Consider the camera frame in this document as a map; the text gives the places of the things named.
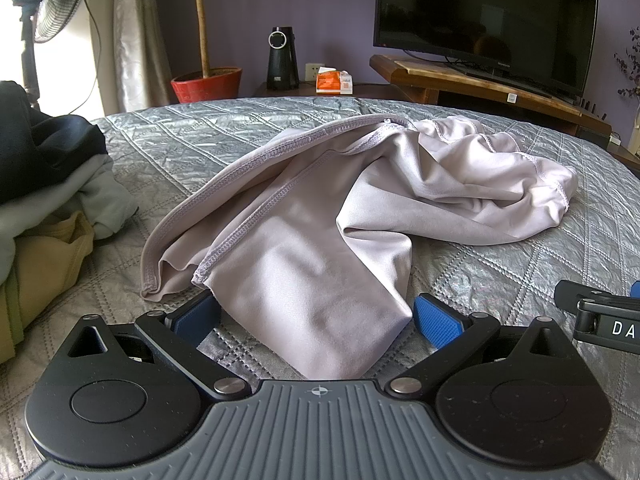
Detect green tree in red pot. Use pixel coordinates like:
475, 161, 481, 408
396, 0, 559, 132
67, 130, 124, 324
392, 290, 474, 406
142, 0, 258, 105

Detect orange tissue box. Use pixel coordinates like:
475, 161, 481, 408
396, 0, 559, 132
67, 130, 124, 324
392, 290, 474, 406
315, 66, 354, 96

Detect grey silky curtain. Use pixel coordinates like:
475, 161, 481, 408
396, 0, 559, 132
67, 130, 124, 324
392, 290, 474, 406
112, 0, 176, 111

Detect black router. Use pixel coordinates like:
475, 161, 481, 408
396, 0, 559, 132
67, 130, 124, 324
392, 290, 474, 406
577, 99, 608, 122

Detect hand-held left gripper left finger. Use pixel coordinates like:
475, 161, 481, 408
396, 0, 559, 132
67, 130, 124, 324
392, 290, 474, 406
66, 290, 253, 402

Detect dark wooden television cabinet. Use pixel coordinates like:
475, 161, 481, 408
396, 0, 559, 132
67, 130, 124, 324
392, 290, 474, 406
252, 82, 640, 171

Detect silver quilted table cover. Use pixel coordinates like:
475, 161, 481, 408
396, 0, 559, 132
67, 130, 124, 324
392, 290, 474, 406
0, 96, 640, 480

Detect lilac pants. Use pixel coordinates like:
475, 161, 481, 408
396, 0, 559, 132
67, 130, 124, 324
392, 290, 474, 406
140, 114, 580, 380

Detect purple dried plant woven vase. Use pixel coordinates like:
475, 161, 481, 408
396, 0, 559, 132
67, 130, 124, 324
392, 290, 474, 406
614, 25, 640, 153

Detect black cone speaker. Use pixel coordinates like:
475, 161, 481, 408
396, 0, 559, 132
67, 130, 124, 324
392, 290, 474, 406
266, 26, 301, 92

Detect light blue garment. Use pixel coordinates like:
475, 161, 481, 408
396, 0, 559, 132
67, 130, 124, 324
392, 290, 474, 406
0, 154, 139, 281

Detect black flat television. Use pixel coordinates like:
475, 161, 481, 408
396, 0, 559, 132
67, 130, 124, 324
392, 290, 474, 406
373, 0, 600, 106

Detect light wooden television riser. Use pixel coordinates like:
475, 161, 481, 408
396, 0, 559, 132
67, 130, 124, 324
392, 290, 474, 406
370, 54, 586, 121

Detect beige garment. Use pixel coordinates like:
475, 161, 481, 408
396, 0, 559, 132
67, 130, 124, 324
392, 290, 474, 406
0, 210, 96, 363

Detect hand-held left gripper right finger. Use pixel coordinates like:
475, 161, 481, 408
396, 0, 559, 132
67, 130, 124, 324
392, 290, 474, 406
384, 294, 576, 401

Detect black standing fan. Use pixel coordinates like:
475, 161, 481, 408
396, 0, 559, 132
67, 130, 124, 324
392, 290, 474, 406
12, 0, 96, 111

